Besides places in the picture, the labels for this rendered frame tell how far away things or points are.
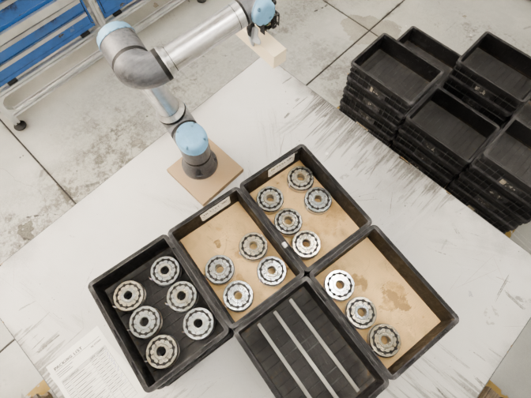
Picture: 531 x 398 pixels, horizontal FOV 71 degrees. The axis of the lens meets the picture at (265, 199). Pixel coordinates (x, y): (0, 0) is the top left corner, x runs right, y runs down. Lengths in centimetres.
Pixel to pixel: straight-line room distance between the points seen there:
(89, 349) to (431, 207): 143
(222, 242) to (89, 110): 180
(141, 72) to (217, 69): 181
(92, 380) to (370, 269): 106
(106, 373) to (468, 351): 130
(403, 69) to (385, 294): 138
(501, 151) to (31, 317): 224
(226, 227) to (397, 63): 145
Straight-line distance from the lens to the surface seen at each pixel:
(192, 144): 143
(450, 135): 233
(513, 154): 228
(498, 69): 258
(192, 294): 134
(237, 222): 141
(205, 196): 157
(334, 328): 135
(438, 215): 171
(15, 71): 285
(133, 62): 114
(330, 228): 142
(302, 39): 310
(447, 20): 352
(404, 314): 141
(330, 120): 179
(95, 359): 158
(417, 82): 233
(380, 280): 141
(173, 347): 133
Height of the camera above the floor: 216
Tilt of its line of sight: 67 degrees down
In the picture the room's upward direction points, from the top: 1 degrees counter-clockwise
